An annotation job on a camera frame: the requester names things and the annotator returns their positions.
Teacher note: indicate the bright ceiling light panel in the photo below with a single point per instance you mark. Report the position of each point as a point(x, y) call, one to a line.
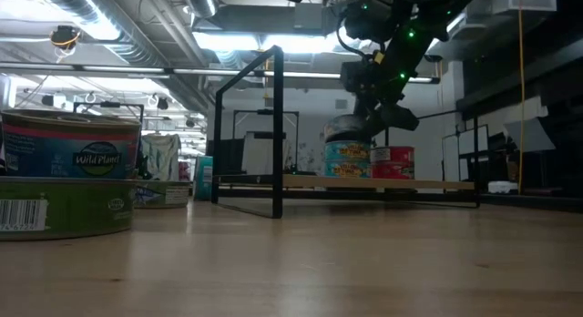
point(228, 41)

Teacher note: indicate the pink background item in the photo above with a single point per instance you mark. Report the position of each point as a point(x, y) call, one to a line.
point(184, 171)

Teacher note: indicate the long ceiling light tube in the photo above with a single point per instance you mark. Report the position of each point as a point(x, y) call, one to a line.
point(296, 74)

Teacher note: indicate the black table extrusion frame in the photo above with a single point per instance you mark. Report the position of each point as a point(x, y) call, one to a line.
point(537, 202)

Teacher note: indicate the small white block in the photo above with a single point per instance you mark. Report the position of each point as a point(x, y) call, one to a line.
point(501, 187)

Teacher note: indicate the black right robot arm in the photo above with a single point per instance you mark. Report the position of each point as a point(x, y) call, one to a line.
point(423, 16)

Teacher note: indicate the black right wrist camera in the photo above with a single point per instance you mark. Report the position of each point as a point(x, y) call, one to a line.
point(352, 76)

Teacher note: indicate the black background box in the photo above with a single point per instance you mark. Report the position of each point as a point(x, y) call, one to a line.
point(228, 157)

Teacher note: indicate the white ceiling unit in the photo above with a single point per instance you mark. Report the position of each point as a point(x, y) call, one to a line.
point(524, 0)

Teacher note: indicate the white hanging sheet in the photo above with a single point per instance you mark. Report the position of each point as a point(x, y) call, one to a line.
point(257, 157)

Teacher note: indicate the wooden shelf black metal frame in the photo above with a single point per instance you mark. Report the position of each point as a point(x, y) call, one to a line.
point(278, 125)

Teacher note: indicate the red labelled seafood can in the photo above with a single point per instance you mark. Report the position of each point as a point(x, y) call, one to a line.
point(392, 154)
point(392, 171)

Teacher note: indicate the white panel black frame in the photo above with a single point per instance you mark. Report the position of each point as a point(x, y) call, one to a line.
point(467, 141)

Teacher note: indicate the white draped cloth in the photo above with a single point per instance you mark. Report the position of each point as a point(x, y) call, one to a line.
point(159, 153)

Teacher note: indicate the silver round air duct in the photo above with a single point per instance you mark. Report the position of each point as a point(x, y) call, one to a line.
point(200, 0)

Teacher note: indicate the black ceiling sensor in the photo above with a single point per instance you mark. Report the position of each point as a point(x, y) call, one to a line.
point(64, 37)

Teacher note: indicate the grey wall vent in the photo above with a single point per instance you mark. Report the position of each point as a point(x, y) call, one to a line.
point(341, 104)

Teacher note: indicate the grey slanted panel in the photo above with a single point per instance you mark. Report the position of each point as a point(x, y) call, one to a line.
point(528, 137)

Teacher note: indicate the green labelled seafood can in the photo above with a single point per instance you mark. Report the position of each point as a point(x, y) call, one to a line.
point(82, 207)
point(164, 195)

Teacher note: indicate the blue Wild Planet can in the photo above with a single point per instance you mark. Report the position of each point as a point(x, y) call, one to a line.
point(68, 148)

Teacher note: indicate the grey ceiling box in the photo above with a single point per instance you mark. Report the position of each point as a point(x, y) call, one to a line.
point(309, 16)

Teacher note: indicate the black ceiling dome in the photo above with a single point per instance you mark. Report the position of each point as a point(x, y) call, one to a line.
point(432, 58)

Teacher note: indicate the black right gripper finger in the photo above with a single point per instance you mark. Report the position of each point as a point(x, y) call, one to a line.
point(398, 118)
point(370, 123)

